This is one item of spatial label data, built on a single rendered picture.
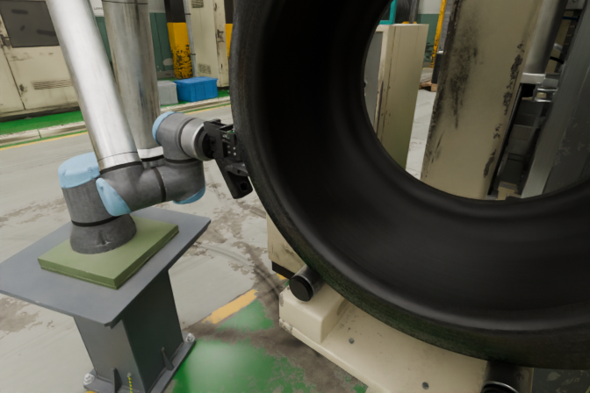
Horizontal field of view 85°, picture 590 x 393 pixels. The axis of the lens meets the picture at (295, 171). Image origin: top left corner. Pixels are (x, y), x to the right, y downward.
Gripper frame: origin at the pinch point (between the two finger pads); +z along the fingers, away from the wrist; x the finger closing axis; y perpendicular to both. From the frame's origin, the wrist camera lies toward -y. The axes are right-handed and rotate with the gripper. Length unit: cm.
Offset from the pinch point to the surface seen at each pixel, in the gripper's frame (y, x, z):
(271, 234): -76, 61, -59
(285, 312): -18.9, -11.7, 9.9
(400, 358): -21.7, -5.7, 28.3
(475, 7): 28.4, 25.3, 22.4
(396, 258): -10.7, 3.2, 22.6
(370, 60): 14, 66, -14
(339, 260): -2.5, -11.9, 19.5
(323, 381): -102, 28, -4
